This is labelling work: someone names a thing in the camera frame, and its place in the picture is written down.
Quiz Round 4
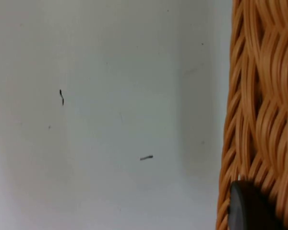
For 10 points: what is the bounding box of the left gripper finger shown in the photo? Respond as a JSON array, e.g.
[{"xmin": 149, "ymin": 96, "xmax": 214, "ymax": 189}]
[{"xmin": 227, "ymin": 180, "xmax": 287, "ymax": 230}]

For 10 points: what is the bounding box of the pale brown wicker basket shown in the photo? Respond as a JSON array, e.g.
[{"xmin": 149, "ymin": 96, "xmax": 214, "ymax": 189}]
[{"xmin": 215, "ymin": 0, "xmax": 288, "ymax": 230}]

